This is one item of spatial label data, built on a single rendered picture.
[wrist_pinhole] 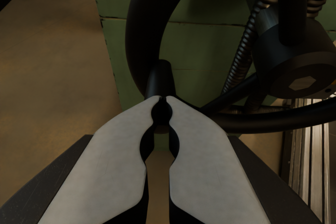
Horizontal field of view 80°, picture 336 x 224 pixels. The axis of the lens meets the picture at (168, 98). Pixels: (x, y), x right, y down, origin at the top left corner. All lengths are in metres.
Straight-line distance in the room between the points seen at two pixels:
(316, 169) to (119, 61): 0.77
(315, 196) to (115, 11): 0.82
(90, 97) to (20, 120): 0.33
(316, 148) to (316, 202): 0.20
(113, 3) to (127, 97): 0.28
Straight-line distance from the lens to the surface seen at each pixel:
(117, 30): 0.39
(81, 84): 1.22
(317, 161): 0.95
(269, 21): 0.22
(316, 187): 0.91
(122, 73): 0.48
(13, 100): 1.30
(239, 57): 0.28
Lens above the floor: 0.93
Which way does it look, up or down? 57 degrees down
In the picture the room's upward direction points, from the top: 8 degrees clockwise
